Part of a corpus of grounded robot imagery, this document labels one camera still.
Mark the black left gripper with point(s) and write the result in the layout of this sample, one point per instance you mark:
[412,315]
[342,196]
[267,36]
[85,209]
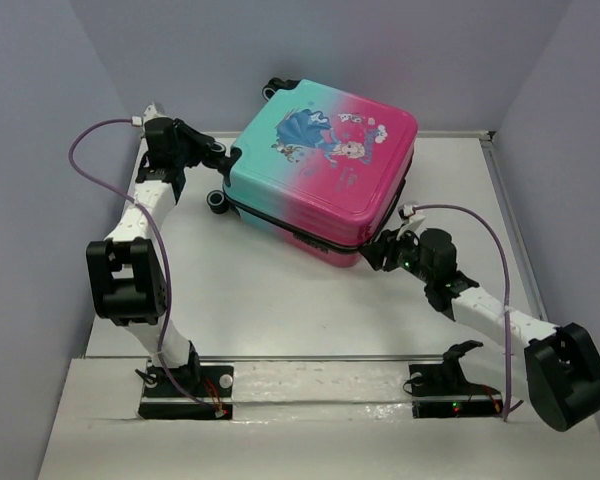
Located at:
[201,143]

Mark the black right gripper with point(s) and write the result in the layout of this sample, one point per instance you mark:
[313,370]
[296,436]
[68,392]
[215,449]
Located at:
[386,245]

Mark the pink and teal suitcase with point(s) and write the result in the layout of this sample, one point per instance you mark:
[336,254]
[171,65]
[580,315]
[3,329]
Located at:
[319,168]

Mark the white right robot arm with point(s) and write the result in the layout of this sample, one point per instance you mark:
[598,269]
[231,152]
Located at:
[562,363]

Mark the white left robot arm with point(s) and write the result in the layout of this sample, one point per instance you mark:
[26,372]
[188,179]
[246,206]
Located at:
[129,271]

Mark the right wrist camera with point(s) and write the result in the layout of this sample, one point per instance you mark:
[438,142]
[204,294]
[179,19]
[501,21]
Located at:
[411,218]

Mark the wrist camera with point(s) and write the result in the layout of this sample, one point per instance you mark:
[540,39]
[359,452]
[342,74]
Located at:
[153,111]
[411,218]

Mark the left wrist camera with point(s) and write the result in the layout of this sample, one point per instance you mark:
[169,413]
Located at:
[153,111]

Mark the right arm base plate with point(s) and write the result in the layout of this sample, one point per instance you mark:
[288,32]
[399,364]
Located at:
[441,390]

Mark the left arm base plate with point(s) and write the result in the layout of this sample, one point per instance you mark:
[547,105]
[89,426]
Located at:
[209,399]

